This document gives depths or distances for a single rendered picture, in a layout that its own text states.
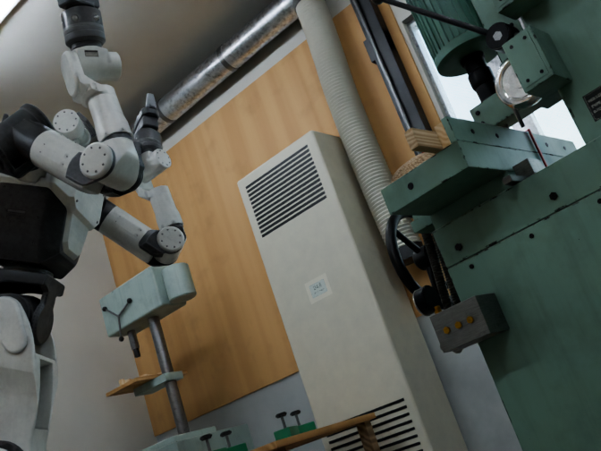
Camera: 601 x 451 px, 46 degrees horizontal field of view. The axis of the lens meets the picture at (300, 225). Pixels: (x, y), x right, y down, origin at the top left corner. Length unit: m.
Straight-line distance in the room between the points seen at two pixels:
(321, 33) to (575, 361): 2.41
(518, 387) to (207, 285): 2.77
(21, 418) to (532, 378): 1.11
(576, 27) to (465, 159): 0.39
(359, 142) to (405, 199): 1.79
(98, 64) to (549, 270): 1.05
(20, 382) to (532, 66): 1.30
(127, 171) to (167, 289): 2.10
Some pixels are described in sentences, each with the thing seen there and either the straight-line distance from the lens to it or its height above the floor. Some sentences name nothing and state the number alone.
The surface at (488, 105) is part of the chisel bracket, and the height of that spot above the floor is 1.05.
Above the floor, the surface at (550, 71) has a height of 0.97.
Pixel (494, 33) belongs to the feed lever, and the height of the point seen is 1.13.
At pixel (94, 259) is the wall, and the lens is 4.70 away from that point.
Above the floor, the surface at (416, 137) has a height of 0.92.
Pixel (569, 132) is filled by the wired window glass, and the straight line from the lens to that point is 3.11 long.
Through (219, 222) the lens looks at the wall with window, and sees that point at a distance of 4.01.
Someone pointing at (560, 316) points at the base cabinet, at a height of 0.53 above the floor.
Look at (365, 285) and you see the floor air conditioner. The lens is 3.05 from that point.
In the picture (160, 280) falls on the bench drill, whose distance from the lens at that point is 3.66.
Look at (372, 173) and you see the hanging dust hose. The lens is 3.19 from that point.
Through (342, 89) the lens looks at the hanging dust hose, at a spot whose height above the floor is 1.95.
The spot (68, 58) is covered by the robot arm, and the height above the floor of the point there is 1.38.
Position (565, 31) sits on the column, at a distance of 1.62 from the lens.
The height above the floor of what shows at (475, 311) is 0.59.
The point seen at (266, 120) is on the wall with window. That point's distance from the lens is 3.85.
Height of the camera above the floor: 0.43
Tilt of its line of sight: 18 degrees up
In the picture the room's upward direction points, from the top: 19 degrees counter-clockwise
